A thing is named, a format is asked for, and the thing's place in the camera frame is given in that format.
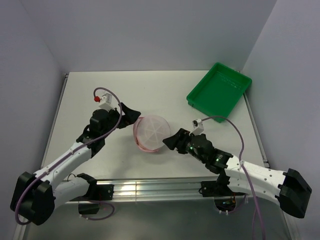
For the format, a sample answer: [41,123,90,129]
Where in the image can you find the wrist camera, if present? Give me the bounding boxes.
[190,118,204,136]
[94,93,113,111]

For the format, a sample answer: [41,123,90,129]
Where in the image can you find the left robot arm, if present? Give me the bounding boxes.
[10,102,141,226]

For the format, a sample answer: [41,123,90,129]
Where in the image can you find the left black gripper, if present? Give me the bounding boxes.
[101,102,140,138]

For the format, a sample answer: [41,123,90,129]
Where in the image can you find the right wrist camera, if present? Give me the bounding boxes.
[190,118,204,136]

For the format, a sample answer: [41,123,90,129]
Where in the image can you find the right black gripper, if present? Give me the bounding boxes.
[162,127,207,164]

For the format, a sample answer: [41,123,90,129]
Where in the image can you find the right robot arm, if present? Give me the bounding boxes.
[163,128,312,219]

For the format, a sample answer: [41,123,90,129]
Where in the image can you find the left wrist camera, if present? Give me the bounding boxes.
[94,93,113,111]

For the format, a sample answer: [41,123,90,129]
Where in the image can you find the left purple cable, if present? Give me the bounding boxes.
[14,87,124,225]

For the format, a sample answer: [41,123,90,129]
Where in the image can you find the aluminium mounting rail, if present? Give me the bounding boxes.
[96,176,218,202]

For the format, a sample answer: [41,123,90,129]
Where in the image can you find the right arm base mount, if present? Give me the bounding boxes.
[198,180,247,215]

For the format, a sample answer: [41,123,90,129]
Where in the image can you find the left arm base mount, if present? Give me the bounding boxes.
[74,184,115,218]

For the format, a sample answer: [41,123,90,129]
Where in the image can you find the green plastic tray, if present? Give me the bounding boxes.
[186,62,252,123]

